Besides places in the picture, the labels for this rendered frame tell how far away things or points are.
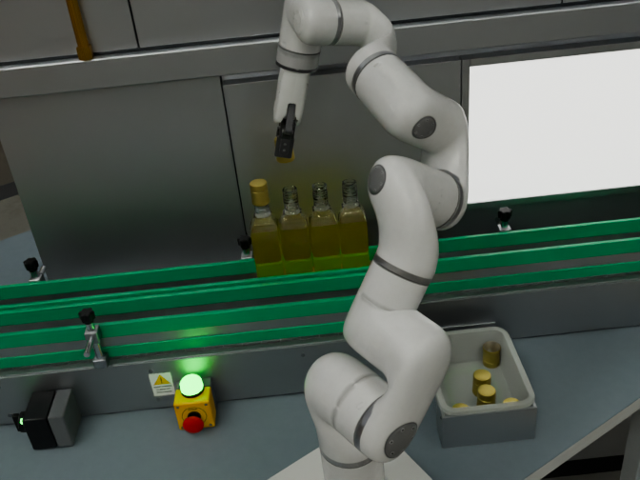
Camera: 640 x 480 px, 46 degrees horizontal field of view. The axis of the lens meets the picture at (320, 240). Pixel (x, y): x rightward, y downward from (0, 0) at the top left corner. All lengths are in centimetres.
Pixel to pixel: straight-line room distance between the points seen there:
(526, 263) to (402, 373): 67
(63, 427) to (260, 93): 74
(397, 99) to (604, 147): 74
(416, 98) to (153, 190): 76
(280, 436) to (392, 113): 70
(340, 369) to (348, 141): 63
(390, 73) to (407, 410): 46
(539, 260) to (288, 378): 56
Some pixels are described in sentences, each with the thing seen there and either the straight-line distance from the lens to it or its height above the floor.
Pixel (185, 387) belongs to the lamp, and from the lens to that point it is 148.
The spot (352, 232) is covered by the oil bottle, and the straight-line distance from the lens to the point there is 148.
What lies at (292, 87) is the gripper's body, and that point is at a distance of 132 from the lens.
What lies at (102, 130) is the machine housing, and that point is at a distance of 160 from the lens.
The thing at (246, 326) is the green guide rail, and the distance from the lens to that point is 147.
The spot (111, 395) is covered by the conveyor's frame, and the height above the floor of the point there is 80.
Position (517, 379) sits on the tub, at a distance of 148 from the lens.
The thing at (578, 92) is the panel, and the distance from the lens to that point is 163.
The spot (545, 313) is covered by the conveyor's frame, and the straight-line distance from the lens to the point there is 165.
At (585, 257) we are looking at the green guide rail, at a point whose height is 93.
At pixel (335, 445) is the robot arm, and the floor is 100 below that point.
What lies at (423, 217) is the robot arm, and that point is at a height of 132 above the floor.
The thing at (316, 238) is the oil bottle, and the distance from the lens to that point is 148.
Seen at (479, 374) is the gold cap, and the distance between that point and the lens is 149.
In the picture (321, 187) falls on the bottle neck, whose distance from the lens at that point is 147.
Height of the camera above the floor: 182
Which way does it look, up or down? 32 degrees down
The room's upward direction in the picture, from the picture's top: 6 degrees counter-clockwise
